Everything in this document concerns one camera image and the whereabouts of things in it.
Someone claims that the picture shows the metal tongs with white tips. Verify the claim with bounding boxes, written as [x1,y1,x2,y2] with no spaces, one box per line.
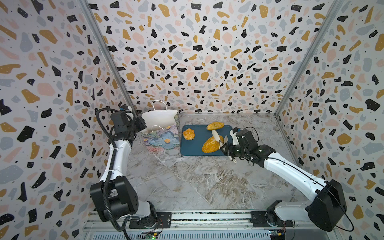
[212,130,237,164]

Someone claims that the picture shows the large sesame oval loaf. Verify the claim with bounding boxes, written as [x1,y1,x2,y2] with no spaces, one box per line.
[202,137,221,154]

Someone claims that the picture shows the floral paper bag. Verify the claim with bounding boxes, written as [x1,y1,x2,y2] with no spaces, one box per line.
[141,108,180,153]

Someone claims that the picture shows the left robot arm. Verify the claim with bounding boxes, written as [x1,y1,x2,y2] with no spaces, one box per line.
[90,106,158,232]

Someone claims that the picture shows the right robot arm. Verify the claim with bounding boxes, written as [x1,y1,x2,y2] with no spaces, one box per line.
[213,128,347,232]

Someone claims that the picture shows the smooth oval bread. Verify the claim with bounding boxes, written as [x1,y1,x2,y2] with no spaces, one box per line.
[207,122,225,131]

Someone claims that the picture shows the knotted flower bread roll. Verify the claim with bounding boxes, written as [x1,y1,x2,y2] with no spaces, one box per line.
[183,129,196,141]

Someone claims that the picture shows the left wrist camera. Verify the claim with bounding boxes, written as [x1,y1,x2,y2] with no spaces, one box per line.
[120,105,133,112]

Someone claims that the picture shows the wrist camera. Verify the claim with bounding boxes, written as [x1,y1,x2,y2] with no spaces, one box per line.
[230,127,240,146]
[120,105,133,112]

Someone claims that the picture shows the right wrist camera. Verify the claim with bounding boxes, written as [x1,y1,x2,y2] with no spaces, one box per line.
[230,127,240,146]

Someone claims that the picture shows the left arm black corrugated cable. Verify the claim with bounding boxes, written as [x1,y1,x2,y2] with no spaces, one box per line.
[95,107,130,232]

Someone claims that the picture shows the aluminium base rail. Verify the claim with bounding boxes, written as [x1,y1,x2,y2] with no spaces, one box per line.
[82,209,340,240]

